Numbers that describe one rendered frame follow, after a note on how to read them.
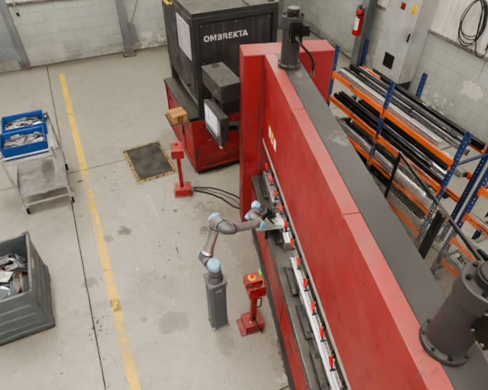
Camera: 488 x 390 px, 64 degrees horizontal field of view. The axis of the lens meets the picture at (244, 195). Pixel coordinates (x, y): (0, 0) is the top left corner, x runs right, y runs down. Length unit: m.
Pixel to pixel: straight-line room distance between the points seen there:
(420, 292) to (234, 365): 2.54
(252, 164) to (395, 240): 2.57
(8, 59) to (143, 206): 5.27
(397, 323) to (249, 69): 2.65
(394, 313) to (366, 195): 0.72
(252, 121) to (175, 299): 2.11
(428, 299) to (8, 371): 3.85
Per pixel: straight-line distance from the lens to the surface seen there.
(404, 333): 1.80
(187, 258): 4.81
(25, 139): 5.51
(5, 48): 9.69
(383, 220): 2.17
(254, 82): 3.83
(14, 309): 4.31
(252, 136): 4.15
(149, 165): 6.13
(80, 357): 4.44
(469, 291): 1.47
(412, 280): 1.96
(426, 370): 1.76
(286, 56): 3.44
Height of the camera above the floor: 3.79
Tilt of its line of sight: 43 degrees down
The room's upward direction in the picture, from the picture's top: 1 degrees clockwise
